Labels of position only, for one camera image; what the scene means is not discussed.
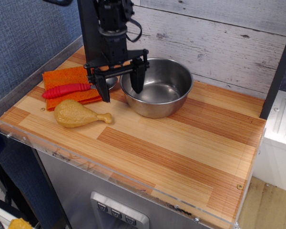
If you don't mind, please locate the black vertical post left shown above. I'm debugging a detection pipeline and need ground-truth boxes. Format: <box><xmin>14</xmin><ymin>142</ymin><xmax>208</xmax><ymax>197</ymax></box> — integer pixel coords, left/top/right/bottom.
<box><xmin>77</xmin><ymin>0</ymin><xmax>108</xmax><ymax>68</ymax></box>

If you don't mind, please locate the black vertical post right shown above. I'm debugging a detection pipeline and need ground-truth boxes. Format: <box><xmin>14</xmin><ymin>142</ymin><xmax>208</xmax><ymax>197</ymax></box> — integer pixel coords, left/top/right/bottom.
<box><xmin>259</xmin><ymin>45</ymin><xmax>286</xmax><ymax>120</ymax></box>

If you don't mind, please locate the clear acrylic counter guard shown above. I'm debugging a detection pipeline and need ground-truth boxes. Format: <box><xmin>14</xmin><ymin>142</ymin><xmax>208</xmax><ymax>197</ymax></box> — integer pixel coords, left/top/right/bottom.
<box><xmin>0</xmin><ymin>110</ymin><xmax>265</xmax><ymax>229</ymax></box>

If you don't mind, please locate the yellow object bottom left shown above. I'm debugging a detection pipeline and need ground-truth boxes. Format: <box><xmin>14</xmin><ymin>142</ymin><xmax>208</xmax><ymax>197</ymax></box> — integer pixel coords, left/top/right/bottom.
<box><xmin>8</xmin><ymin>218</ymin><xmax>33</xmax><ymax>229</ymax></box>

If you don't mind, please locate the silver button control panel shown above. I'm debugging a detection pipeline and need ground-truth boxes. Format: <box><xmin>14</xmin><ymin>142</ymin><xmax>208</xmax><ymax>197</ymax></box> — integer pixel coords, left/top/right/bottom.
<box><xmin>90</xmin><ymin>191</ymin><xmax>150</xmax><ymax>229</ymax></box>

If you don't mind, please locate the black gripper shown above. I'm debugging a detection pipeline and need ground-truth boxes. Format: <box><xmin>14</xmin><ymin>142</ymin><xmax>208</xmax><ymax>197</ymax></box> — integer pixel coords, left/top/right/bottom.
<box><xmin>84</xmin><ymin>34</ymin><xmax>149</xmax><ymax>103</ymax></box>

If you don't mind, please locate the orange folded cloth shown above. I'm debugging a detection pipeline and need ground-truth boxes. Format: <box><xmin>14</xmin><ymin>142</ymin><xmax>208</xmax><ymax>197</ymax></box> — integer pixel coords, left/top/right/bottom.
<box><xmin>42</xmin><ymin>67</ymin><xmax>102</xmax><ymax>112</ymax></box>

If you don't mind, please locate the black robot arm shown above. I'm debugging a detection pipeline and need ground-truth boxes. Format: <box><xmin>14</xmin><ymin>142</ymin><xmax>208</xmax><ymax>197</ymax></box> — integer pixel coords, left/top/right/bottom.
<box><xmin>78</xmin><ymin>0</ymin><xmax>149</xmax><ymax>102</ymax></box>

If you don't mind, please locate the black vertical post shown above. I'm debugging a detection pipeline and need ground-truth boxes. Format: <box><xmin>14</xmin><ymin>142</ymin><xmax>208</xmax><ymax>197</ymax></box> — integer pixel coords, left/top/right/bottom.
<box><xmin>77</xmin><ymin>0</ymin><xmax>108</xmax><ymax>68</ymax></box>
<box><xmin>259</xmin><ymin>45</ymin><xmax>286</xmax><ymax>120</ymax></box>

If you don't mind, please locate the black braided cable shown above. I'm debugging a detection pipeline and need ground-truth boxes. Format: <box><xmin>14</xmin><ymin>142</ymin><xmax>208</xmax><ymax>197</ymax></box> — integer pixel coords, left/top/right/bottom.
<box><xmin>42</xmin><ymin>0</ymin><xmax>73</xmax><ymax>6</ymax></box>

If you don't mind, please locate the stainless steel pot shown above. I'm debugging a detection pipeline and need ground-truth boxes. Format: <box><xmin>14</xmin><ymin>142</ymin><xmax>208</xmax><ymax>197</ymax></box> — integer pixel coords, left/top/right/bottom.
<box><xmin>120</xmin><ymin>58</ymin><xmax>194</xmax><ymax>118</ymax></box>

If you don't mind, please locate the white ribbed appliance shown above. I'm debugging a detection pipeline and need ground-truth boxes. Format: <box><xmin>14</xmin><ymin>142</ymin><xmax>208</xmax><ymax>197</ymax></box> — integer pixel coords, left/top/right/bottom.
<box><xmin>251</xmin><ymin>90</ymin><xmax>286</xmax><ymax>194</ymax></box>

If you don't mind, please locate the stainless steel cabinet front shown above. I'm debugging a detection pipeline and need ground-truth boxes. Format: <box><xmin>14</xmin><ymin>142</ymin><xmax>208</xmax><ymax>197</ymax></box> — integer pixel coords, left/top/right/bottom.
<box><xmin>35</xmin><ymin>147</ymin><xmax>213</xmax><ymax>229</ymax></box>

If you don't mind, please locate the red handled metal spoon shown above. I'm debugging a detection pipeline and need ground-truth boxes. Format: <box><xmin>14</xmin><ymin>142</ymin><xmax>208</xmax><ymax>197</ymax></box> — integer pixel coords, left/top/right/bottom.
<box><xmin>41</xmin><ymin>76</ymin><xmax>119</xmax><ymax>100</ymax></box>

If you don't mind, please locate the plastic toy chicken drumstick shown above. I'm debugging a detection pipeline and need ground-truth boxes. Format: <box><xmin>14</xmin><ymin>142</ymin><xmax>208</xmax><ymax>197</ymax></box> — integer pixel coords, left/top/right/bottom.
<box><xmin>54</xmin><ymin>100</ymin><xmax>112</xmax><ymax>128</ymax></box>

